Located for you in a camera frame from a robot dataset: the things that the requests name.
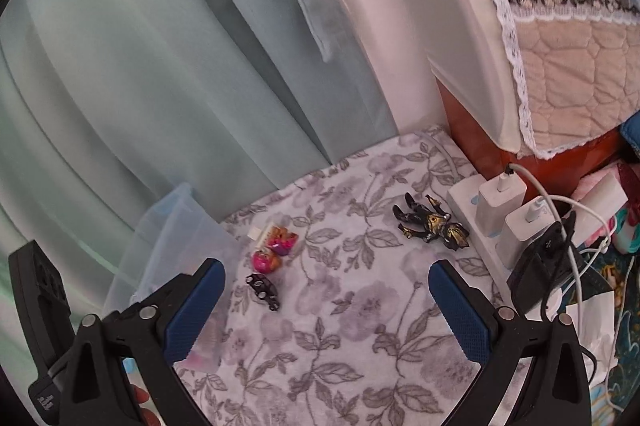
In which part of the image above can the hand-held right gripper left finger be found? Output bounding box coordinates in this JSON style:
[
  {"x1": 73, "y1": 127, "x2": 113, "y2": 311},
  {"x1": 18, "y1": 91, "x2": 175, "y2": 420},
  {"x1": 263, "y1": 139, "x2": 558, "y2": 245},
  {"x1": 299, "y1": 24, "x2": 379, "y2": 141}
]
[{"x1": 57, "y1": 257, "x2": 226, "y2": 426}]

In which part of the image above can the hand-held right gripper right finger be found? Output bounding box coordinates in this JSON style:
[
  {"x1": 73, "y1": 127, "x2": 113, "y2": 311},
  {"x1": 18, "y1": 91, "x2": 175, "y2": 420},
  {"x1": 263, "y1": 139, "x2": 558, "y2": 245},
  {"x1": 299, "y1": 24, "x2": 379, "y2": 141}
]
[{"x1": 427, "y1": 258, "x2": 593, "y2": 426}]

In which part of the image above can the small black toy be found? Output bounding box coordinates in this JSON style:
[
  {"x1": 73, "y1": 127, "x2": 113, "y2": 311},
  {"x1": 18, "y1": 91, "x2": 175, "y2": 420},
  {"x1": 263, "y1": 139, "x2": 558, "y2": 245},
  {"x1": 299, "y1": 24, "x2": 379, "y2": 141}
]
[{"x1": 245, "y1": 272, "x2": 282, "y2": 312}]

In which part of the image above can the clear plastic storage container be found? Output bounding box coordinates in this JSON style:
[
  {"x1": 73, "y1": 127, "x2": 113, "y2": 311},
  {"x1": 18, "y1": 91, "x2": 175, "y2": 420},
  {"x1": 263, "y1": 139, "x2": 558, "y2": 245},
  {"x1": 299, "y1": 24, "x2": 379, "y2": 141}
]
[{"x1": 102, "y1": 182, "x2": 248, "y2": 372}]

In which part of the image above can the pink round toy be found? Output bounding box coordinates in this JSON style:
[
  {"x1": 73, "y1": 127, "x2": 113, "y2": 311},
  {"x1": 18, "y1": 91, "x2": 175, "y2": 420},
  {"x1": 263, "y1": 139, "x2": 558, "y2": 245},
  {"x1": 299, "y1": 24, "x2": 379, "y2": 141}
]
[{"x1": 250, "y1": 248, "x2": 281, "y2": 274}]

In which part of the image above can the black gold toy figure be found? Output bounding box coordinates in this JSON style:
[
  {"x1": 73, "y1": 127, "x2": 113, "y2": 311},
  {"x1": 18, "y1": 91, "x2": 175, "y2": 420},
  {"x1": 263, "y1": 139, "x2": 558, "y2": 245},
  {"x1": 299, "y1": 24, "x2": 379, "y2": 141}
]
[{"x1": 391, "y1": 192, "x2": 472, "y2": 249}]

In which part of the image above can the pink orange toy packet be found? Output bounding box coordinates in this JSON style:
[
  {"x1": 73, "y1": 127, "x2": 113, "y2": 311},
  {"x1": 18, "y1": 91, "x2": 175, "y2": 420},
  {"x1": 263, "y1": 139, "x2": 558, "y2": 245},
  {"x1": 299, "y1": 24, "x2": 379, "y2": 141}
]
[{"x1": 265, "y1": 223, "x2": 301, "y2": 257}]

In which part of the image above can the black power adapter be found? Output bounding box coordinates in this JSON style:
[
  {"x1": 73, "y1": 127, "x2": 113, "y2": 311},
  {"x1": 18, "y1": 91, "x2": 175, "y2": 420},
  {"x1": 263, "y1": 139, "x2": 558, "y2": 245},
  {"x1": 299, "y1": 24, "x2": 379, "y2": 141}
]
[{"x1": 506, "y1": 226, "x2": 583, "y2": 317}]

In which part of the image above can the grey floral blanket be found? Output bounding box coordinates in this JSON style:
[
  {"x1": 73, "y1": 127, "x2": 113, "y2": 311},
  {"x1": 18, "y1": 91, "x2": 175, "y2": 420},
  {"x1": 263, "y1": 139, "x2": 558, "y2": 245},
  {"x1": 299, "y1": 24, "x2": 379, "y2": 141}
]
[{"x1": 172, "y1": 123, "x2": 551, "y2": 426}]

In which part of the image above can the white charger block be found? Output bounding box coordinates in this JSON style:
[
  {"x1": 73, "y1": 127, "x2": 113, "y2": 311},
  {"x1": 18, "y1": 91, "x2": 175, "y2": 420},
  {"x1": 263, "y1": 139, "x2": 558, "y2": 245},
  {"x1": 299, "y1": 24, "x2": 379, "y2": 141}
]
[
  {"x1": 502, "y1": 196, "x2": 561, "y2": 257},
  {"x1": 475, "y1": 173, "x2": 527, "y2": 232}
]

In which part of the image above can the white power strip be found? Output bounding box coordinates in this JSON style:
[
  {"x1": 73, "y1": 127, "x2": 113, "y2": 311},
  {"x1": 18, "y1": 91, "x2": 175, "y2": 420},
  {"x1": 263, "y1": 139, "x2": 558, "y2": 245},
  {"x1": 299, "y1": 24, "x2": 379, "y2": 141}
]
[{"x1": 446, "y1": 173, "x2": 531, "y2": 287}]

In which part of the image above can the white paper sheet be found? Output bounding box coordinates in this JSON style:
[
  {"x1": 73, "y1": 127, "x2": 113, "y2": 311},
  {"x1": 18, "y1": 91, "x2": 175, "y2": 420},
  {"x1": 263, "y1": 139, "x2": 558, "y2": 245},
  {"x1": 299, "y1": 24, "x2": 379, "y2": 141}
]
[{"x1": 565, "y1": 291, "x2": 618, "y2": 372}]

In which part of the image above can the teal patterned cloth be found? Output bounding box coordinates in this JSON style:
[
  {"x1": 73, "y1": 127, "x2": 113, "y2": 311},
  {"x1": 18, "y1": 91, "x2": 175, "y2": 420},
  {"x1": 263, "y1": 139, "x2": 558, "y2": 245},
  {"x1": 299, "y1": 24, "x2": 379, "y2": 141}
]
[{"x1": 590, "y1": 251, "x2": 640, "y2": 412}]

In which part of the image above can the orange wooden cabinet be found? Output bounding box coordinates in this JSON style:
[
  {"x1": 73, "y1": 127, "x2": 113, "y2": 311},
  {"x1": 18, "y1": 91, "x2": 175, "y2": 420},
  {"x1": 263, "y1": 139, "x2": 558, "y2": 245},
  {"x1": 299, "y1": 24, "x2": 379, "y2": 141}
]
[{"x1": 435, "y1": 76, "x2": 626, "y2": 192}]

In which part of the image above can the white box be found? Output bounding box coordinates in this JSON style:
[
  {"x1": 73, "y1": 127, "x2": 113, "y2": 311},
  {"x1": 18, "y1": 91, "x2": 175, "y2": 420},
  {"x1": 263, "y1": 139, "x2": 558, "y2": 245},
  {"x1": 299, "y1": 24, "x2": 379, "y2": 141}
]
[{"x1": 575, "y1": 176, "x2": 631, "y2": 227}]

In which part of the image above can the pink cloth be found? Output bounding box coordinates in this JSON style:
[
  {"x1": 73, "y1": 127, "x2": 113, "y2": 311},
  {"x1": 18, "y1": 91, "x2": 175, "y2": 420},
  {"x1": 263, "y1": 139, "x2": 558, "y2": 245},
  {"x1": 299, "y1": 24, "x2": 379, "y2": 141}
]
[{"x1": 570, "y1": 168, "x2": 621, "y2": 202}]

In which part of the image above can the blue cloth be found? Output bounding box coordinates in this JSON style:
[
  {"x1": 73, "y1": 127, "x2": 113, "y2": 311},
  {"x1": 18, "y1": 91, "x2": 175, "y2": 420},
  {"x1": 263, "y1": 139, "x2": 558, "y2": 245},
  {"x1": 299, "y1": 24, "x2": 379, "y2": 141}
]
[{"x1": 620, "y1": 113, "x2": 640, "y2": 157}]

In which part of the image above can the pale green curtain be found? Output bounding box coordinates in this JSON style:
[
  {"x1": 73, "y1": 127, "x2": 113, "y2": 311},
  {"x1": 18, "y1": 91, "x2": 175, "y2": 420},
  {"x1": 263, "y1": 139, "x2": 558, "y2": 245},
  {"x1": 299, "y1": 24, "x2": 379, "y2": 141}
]
[{"x1": 0, "y1": 0, "x2": 401, "y2": 332}]

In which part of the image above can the beige quilted lace cover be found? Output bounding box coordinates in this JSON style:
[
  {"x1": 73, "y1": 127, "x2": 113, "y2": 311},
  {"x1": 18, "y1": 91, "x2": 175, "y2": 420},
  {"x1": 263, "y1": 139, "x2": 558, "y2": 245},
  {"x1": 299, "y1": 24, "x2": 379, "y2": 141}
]
[{"x1": 442, "y1": 0, "x2": 640, "y2": 159}]

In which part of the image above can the white cloth drape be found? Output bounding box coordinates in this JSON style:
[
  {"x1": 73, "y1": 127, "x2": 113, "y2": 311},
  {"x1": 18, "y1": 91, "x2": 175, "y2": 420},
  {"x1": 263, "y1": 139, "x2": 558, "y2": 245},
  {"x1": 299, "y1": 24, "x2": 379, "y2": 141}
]
[{"x1": 300, "y1": 0, "x2": 531, "y2": 154}]

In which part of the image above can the white charging cable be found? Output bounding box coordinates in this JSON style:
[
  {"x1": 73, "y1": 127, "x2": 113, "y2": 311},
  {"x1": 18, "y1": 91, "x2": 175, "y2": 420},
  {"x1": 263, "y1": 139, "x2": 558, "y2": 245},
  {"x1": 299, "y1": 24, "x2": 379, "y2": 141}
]
[
  {"x1": 527, "y1": 196, "x2": 621, "y2": 257},
  {"x1": 504, "y1": 162, "x2": 586, "y2": 322}
]

